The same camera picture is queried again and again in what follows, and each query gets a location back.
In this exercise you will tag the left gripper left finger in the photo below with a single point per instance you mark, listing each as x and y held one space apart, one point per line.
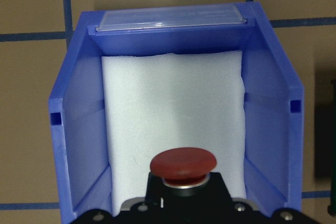
155 191

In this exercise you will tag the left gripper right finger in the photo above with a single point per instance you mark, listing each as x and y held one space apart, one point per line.
217 191

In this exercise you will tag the red mushroom push button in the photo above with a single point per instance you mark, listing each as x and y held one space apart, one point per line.
183 170

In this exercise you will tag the white foam pad left bin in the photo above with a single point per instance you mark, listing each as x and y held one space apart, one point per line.
156 103

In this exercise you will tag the left blue plastic bin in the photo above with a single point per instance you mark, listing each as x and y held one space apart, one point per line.
273 99

